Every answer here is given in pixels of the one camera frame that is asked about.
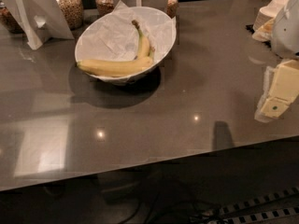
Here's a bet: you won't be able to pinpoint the white bowl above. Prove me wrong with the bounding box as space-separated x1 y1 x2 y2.
74 6 178 87

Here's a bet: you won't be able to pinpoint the black floor cables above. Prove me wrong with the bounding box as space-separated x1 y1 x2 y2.
118 199 225 224

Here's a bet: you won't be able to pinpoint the stack of white plates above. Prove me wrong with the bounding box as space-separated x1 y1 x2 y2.
252 0 289 42

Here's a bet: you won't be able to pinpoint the middle glass cereal jar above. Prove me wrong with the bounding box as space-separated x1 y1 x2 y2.
95 0 114 16

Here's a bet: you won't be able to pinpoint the left white paper stand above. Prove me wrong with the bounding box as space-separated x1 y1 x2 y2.
3 0 74 50

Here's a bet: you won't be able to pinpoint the far-left glass jar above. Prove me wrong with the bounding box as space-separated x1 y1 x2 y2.
0 0 23 34

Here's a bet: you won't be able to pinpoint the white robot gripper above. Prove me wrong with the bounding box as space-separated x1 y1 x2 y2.
254 0 299 123

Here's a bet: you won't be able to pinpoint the black-white checkered strip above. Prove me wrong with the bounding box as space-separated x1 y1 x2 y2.
206 206 299 224
199 186 299 217

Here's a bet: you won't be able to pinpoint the lower black-white checkered strip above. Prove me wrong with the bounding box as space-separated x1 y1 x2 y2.
206 206 299 224

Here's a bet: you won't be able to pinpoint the large glass cereal jar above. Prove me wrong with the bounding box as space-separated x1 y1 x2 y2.
56 0 83 30

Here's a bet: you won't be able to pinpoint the upper black-white checkered strip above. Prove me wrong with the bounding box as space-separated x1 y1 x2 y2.
199 186 299 217

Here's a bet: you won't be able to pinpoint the long yellow banana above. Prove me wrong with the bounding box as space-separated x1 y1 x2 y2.
77 57 153 77

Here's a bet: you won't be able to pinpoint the right glass cereal jar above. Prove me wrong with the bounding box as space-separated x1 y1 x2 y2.
166 0 178 18

